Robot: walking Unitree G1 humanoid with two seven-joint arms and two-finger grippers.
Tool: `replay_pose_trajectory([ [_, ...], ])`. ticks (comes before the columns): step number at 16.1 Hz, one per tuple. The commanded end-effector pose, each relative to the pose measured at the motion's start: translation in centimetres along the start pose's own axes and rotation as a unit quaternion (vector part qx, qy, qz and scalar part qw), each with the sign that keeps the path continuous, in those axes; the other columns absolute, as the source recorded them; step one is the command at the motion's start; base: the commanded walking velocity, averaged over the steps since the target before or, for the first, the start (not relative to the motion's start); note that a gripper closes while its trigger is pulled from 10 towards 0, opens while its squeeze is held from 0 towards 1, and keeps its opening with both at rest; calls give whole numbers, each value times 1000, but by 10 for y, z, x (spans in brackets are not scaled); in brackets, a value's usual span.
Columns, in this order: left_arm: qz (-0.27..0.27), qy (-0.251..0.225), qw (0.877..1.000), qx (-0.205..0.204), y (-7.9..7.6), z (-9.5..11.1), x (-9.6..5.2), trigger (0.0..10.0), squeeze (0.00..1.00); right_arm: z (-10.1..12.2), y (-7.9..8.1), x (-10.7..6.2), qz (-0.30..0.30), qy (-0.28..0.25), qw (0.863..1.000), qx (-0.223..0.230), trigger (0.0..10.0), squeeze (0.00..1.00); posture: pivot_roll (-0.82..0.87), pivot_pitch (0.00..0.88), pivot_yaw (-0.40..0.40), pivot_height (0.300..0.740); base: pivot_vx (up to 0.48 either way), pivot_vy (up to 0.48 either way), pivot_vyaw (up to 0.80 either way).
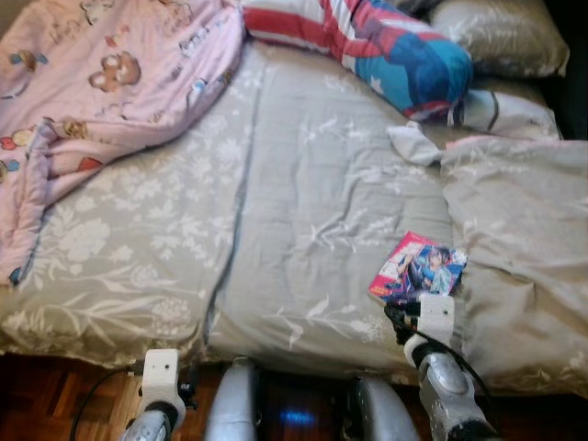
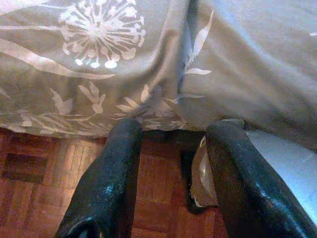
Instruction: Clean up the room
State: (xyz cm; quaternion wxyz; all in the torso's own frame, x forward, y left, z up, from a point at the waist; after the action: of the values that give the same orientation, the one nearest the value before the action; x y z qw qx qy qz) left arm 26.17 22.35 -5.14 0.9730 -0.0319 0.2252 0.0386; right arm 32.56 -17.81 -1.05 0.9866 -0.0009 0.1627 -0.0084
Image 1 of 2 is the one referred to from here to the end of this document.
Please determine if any white sock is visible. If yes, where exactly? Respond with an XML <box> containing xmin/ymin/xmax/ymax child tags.
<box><xmin>386</xmin><ymin>122</ymin><xmax>447</xmax><ymax>167</ymax></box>

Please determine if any colourful comic book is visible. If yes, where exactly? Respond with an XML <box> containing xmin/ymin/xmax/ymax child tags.
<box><xmin>367</xmin><ymin>232</ymin><xmax>469</xmax><ymax>307</ymax></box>

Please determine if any large grey floral pillow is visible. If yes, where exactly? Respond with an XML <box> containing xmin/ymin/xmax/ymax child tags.
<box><xmin>439</xmin><ymin>135</ymin><xmax>588</xmax><ymax>398</ymax></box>

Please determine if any small white striped pillow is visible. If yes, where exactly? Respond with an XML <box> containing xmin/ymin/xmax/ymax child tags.
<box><xmin>448</xmin><ymin>87</ymin><xmax>562</xmax><ymax>141</ymax></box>

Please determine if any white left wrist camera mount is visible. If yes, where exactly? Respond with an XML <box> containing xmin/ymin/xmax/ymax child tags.
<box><xmin>141</xmin><ymin>349</ymin><xmax>183</xmax><ymax>416</ymax></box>

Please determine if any bed with grey floral sheet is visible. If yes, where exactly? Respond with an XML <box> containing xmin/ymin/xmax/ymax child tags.
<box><xmin>0</xmin><ymin>0</ymin><xmax>588</xmax><ymax>398</ymax></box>

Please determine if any beige grey satin pillow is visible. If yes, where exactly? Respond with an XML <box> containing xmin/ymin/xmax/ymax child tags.
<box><xmin>428</xmin><ymin>0</ymin><xmax>571</xmax><ymax>80</ymax></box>

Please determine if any silver robot right leg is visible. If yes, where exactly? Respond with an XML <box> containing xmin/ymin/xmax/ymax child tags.
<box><xmin>346</xmin><ymin>372</ymin><xmax>421</xmax><ymax>441</ymax></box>

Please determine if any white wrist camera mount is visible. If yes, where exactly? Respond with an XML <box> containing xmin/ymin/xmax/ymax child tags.
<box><xmin>141</xmin><ymin>349</ymin><xmax>183</xmax><ymax>416</ymax></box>
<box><xmin>415</xmin><ymin>294</ymin><xmax>458</xmax><ymax>348</ymax></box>

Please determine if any red white blue bolster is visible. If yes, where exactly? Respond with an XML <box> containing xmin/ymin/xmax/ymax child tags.
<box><xmin>242</xmin><ymin>0</ymin><xmax>475</xmax><ymax>122</ymax></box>

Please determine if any pink cartoon print blanket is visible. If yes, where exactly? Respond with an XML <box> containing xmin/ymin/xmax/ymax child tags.
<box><xmin>0</xmin><ymin>0</ymin><xmax>246</xmax><ymax>288</ymax></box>

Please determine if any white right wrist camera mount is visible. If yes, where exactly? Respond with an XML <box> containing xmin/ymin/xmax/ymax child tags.
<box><xmin>415</xmin><ymin>294</ymin><xmax>458</xmax><ymax>348</ymax></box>

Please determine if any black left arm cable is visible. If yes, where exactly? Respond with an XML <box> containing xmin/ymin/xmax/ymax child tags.
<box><xmin>71</xmin><ymin>366</ymin><xmax>148</xmax><ymax>441</ymax></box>

